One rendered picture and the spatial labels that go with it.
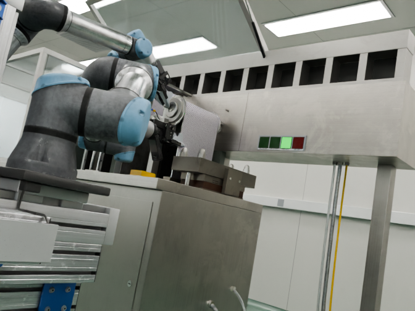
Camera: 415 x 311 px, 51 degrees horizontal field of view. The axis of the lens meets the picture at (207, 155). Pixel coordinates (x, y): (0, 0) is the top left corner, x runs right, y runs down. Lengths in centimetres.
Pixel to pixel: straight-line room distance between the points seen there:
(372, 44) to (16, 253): 158
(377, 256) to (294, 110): 71
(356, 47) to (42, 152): 140
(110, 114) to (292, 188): 378
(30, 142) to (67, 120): 9
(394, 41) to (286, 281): 314
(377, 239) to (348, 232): 242
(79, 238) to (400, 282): 340
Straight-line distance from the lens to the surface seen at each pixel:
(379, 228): 190
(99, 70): 141
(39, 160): 98
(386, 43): 194
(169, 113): 199
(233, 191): 190
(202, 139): 205
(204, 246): 174
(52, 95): 101
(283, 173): 473
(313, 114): 194
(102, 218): 108
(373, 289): 190
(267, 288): 471
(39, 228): 83
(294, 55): 212
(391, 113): 181
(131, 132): 98
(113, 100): 100
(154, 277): 158
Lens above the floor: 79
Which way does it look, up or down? 8 degrees up
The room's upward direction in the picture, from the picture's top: 10 degrees clockwise
